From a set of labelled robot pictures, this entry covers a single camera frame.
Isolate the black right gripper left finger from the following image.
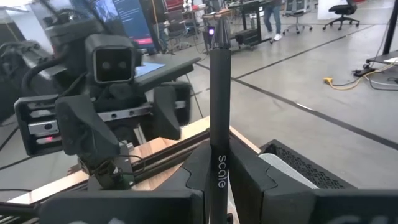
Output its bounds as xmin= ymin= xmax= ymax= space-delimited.
xmin=39 ymin=139 xmax=213 ymax=224

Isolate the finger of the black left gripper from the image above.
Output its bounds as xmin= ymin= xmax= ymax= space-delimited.
xmin=152 ymin=85 xmax=183 ymax=141
xmin=55 ymin=94 xmax=121 ymax=157

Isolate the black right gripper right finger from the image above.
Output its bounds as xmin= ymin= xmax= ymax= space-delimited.
xmin=229 ymin=136 xmax=398 ymax=224

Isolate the clear plastic bin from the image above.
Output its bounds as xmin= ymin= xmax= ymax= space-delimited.
xmin=257 ymin=152 xmax=320 ymax=190

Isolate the black pen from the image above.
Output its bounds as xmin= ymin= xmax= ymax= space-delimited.
xmin=208 ymin=17 xmax=233 ymax=224

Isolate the monitor with light blue screen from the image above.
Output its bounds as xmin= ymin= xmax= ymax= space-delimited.
xmin=133 ymin=57 xmax=202 ymax=93

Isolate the monitor with pink bar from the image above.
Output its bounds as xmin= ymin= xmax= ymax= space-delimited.
xmin=91 ymin=0 xmax=157 ymax=52

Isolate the dark office chair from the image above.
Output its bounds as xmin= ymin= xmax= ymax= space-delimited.
xmin=166 ymin=9 xmax=192 ymax=50

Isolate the computer tower purple light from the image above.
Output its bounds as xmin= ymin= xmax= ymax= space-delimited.
xmin=203 ymin=24 xmax=218 ymax=52

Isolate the black workbench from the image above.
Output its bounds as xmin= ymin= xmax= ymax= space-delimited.
xmin=228 ymin=0 xmax=274 ymax=47

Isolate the person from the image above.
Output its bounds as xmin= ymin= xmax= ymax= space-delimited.
xmin=263 ymin=0 xmax=283 ymax=42

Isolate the grey office chair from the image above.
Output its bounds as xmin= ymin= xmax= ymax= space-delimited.
xmin=282 ymin=0 xmax=313 ymax=35

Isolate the black power strip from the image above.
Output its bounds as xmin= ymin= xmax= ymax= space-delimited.
xmin=353 ymin=67 xmax=374 ymax=78

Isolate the black office chair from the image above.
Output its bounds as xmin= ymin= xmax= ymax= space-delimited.
xmin=322 ymin=0 xmax=361 ymax=31

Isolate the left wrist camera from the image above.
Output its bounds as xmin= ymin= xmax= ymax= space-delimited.
xmin=84 ymin=33 xmax=137 ymax=85

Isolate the black aluminium table frame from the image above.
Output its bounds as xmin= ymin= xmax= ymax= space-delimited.
xmin=132 ymin=129 xmax=212 ymax=185

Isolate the yellow extension cable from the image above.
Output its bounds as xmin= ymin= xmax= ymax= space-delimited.
xmin=323 ymin=60 xmax=398 ymax=91

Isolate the black post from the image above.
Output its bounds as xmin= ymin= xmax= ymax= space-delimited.
xmin=366 ymin=0 xmax=398 ymax=66

